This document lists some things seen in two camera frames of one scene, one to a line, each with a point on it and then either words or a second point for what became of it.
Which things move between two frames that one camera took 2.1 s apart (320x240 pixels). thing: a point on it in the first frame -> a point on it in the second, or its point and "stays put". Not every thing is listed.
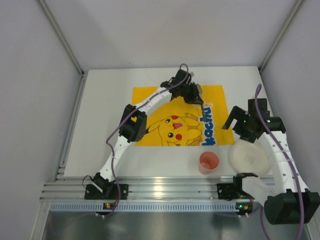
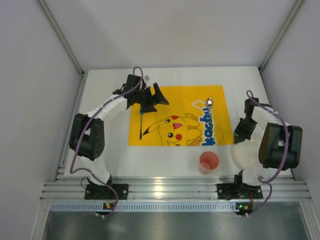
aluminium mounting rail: [140, 188] stays put
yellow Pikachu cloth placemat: [175, 123] stays put
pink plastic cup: [208, 161] stays put
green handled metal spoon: [200, 90] -> [209, 104]
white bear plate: [245, 157] stays put
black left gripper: [194, 96] -> [148, 97]
